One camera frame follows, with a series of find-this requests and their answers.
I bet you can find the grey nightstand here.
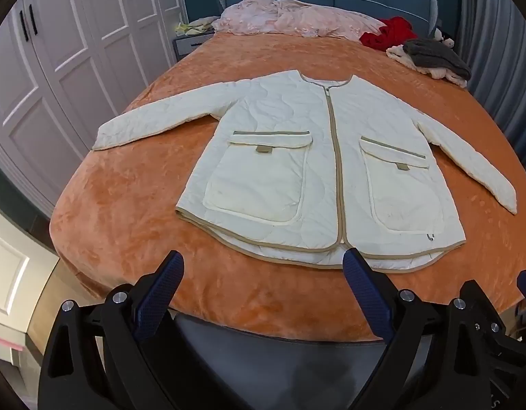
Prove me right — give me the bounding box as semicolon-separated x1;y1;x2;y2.
172;32;214;67

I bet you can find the cream fluffy cloth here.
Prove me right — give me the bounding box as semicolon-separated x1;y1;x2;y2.
386;45;469;90

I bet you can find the pale yellow cloth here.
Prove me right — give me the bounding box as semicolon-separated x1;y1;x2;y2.
175;16;219;37

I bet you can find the cream quilted jacket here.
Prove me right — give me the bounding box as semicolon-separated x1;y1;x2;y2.
92;71;518;275

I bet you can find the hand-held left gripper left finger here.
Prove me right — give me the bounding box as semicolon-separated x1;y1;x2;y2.
38;250;185;410

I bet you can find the white panelled wardrobe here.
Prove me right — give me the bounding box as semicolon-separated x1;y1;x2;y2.
0;0;187;218

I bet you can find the cream door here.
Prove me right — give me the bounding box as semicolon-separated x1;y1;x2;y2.
0;201;88;351

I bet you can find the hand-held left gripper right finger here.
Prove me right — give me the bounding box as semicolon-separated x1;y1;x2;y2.
342;247;490;410

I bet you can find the grey curtain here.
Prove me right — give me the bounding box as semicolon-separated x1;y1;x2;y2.
455;0;526;172

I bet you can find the orange plush bed blanket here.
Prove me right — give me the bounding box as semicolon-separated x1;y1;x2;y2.
50;30;526;342

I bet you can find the pink quilt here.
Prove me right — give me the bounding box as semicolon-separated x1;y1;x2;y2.
212;0;387;43

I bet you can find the red cloth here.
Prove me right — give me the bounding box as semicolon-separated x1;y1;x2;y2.
359;16;418;51

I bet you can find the grey knitted cloth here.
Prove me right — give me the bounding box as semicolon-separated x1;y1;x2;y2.
402;38;472;80

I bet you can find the black and white plush toy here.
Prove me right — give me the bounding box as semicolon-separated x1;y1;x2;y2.
431;28;456;50

